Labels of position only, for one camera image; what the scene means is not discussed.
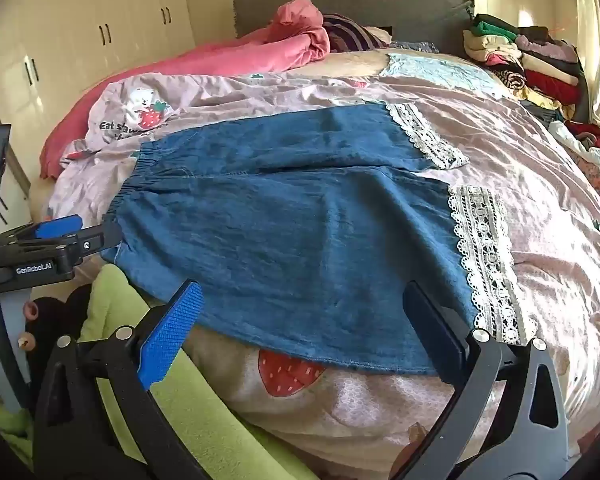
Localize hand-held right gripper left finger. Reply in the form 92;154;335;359
32;280;216;480

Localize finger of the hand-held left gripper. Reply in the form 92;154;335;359
0;214;84;253
55;221;123;273

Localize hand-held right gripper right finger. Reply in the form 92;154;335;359
390;280;573;480

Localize blue denim pants lace trim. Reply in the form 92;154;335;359
100;101;541;378

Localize person's green fleece jacket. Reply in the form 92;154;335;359
0;262;321;480

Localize beige fleece blanket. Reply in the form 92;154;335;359
182;325;486;480

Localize pink strawberry printed duvet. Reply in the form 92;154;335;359
45;67;600;461

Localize cream wardrobe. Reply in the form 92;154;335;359
0;0;196;241

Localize coral pink blanket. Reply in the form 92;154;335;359
39;0;331;181

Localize white garment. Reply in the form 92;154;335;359
549;120;600;171

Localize red cloth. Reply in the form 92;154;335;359
562;120;600;151

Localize light blue lace cloth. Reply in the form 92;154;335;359
380;52;511;98

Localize pile of folded clothes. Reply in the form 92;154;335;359
462;12;588;123

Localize purple striped cloth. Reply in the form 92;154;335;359
322;13;393;54

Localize grey upholstered headboard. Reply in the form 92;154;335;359
232;0;476;56

